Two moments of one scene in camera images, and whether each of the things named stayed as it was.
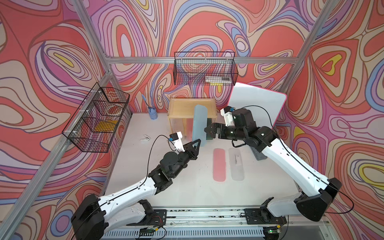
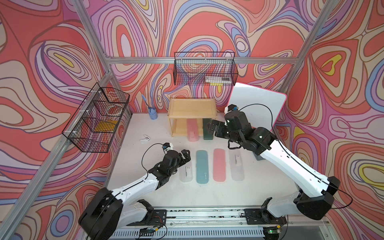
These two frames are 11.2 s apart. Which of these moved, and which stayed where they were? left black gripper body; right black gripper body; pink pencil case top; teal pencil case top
Moved: teal pencil case top
Stayed: pink pencil case top; right black gripper body; left black gripper body
